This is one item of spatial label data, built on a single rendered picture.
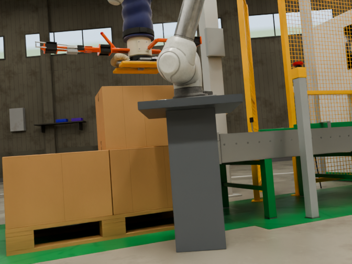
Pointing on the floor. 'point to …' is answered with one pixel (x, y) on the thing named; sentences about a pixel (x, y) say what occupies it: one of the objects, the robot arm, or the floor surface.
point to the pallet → (14, 246)
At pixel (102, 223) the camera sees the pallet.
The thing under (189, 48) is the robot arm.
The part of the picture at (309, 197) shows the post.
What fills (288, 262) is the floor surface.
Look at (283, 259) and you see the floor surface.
